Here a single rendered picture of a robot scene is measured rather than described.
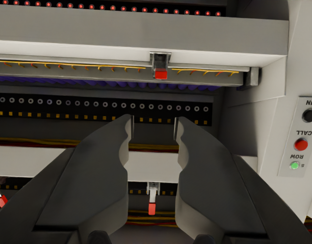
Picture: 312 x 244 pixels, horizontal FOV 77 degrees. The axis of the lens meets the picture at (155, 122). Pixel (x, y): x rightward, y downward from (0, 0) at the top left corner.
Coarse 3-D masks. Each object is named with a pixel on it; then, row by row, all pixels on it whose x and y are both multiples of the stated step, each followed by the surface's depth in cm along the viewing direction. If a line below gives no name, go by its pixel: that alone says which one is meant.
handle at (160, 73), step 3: (156, 69) 21; (159, 69) 21; (162, 69) 22; (165, 69) 22; (156, 72) 20; (159, 72) 20; (162, 72) 20; (165, 72) 20; (156, 75) 20; (159, 75) 20; (162, 75) 20; (165, 75) 20; (156, 78) 20; (159, 78) 20; (162, 78) 20; (165, 78) 20
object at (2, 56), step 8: (0, 56) 29; (8, 56) 29; (16, 56) 29; (24, 56) 29; (32, 56) 29; (40, 56) 29; (112, 64) 29; (120, 64) 29; (128, 64) 29; (136, 64) 29; (144, 64) 29; (168, 64) 29; (176, 64) 29; (184, 64) 29; (192, 64) 29; (200, 64) 29
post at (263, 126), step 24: (240, 0) 39; (264, 0) 30; (288, 0) 25; (288, 48) 24; (288, 72) 25; (288, 96) 26; (240, 120) 37; (264, 120) 29; (288, 120) 27; (240, 144) 36; (264, 144) 29; (264, 168) 29; (288, 192) 31
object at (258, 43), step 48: (0, 48) 26; (48, 48) 26; (96, 48) 25; (144, 48) 24; (192, 48) 24; (240, 48) 24; (96, 96) 43; (144, 96) 43; (192, 96) 43; (240, 96) 37
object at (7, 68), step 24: (0, 72) 31; (24, 72) 31; (48, 72) 31; (72, 72) 31; (96, 72) 31; (120, 72) 31; (144, 72) 31; (168, 72) 31; (192, 72) 30; (216, 72) 31; (240, 72) 31
